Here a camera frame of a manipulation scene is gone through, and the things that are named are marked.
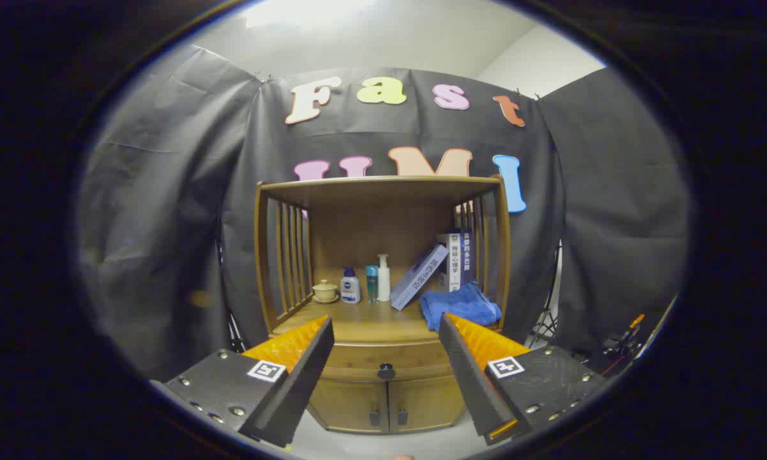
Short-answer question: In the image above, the wooden countertop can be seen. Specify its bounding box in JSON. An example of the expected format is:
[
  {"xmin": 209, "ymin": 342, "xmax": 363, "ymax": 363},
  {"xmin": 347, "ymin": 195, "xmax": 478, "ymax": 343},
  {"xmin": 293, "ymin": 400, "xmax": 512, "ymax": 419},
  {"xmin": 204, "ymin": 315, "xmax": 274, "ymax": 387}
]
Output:
[{"xmin": 271, "ymin": 295, "xmax": 505, "ymax": 344}]

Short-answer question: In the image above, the wooden cabinet door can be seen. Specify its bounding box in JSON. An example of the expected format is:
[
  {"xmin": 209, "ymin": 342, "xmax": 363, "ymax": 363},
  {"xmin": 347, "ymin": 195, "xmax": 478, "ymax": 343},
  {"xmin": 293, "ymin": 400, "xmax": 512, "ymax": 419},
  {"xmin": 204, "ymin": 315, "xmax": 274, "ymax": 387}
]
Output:
[
  {"xmin": 388, "ymin": 377, "xmax": 466, "ymax": 434},
  {"xmin": 308, "ymin": 380, "xmax": 390, "ymax": 435}
]

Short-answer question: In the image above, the blue towel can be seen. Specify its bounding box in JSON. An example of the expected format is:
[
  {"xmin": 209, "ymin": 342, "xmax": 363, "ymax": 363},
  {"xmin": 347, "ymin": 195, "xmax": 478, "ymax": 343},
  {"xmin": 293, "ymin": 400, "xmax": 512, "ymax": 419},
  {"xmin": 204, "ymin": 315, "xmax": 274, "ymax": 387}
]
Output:
[{"xmin": 420, "ymin": 282, "xmax": 503, "ymax": 332}]

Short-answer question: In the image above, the wooden drawer with black knob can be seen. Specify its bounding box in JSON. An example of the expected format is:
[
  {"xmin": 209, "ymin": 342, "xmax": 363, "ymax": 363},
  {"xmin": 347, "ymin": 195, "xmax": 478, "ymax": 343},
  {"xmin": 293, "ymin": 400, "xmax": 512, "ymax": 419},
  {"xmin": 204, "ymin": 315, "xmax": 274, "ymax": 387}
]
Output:
[{"xmin": 323, "ymin": 341, "xmax": 454, "ymax": 383}]

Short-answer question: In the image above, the wooden cabinet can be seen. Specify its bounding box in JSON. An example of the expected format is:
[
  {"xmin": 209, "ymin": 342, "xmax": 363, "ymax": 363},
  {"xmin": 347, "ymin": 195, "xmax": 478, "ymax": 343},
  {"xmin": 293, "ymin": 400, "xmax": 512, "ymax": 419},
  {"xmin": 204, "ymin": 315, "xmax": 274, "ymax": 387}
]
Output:
[{"xmin": 254, "ymin": 174, "xmax": 513, "ymax": 435}]

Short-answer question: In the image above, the white bottle with blue cap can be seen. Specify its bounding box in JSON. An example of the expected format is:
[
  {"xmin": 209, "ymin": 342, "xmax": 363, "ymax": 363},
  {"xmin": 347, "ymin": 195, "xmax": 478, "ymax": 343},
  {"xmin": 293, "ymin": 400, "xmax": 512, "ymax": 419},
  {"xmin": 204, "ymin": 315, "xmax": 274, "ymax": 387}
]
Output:
[{"xmin": 340, "ymin": 266, "xmax": 361, "ymax": 304}]

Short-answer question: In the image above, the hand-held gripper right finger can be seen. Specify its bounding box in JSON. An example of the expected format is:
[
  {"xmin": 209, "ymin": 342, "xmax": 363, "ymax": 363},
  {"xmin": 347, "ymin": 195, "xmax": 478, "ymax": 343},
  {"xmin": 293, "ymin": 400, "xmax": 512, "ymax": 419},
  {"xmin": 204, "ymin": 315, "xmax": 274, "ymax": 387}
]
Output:
[{"xmin": 439, "ymin": 312, "xmax": 607, "ymax": 447}]

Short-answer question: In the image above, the white book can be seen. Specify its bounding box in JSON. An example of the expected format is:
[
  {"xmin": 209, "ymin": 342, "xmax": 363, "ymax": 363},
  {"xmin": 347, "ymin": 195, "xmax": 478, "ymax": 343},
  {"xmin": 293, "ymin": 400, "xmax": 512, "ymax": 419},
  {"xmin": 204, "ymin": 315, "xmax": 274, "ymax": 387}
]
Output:
[{"xmin": 436, "ymin": 233, "xmax": 464, "ymax": 293}]

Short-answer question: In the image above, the lavender book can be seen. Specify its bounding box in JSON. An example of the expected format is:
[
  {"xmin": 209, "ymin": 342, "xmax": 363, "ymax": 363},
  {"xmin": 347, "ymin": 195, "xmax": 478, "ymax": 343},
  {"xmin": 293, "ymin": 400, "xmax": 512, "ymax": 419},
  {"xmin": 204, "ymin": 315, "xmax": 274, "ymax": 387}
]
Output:
[{"xmin": 390, "ymin": 243, "xmax": 450, "ymax": 311}]

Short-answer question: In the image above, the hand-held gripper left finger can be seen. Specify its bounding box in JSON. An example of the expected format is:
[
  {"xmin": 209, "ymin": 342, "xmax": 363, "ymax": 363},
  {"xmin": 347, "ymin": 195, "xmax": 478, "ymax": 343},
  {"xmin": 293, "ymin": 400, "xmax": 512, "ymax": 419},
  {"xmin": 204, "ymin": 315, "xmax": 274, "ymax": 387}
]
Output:
[{"xmin": 150, "ymin": 314, "xmax": 335, "ymax": 449}]

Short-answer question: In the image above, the black tripod stand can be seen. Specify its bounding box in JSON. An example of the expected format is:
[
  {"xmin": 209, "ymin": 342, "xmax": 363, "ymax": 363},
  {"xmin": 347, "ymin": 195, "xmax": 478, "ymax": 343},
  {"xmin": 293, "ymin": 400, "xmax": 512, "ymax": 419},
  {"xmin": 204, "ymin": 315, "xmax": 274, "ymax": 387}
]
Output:
[
  {"xmin": 527, "ymin": 243, "xmax": 563, "ymax": 349},
  {"xmin": 216, "ymin": 204, "xmax": 247, "ymax": 353}
]

